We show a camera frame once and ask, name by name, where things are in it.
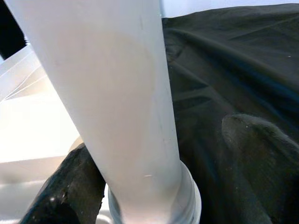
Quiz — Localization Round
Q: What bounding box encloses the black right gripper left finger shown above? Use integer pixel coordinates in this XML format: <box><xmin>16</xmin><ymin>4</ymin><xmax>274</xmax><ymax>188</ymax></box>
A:
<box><xmin>20</xmin><ymin>142</ymin><xmax>107</xmax><ymax>224</ymax></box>

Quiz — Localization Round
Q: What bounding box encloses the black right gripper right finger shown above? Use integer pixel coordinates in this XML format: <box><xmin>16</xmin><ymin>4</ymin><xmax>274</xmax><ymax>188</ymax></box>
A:
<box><xmin>221</xmin><ymin>113</ymin><xmax>299</xmax><ymax>224</ymax></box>

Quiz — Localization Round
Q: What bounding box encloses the white plastic table top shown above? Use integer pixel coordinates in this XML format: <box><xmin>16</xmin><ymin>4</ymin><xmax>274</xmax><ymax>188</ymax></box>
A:
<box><xmin>0</xmin><ymin>44</ymin><xmax>113</xmax><ymax>224</ymax></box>

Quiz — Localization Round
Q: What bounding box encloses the white plastic table leg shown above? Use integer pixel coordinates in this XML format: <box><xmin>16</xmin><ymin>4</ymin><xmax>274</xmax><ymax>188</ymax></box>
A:
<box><xmin>4</xmin><ymin>0</ymin><xmax>203</xmax><ymax>224</ymax></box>

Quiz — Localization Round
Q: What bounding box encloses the black plastic cover sheet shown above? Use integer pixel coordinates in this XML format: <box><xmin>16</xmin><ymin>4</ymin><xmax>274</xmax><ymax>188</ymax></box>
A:
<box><xmin>161</xmin><ymin>3</ymin><xmax>299</xmax><ymax>224</ymax></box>

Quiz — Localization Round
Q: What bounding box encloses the black door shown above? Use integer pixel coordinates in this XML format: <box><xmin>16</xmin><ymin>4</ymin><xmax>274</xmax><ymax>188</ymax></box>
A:
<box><xmin>0</xmin><ymin>0</ymin><xmax>26</xmax><ymax>60</ymax></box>

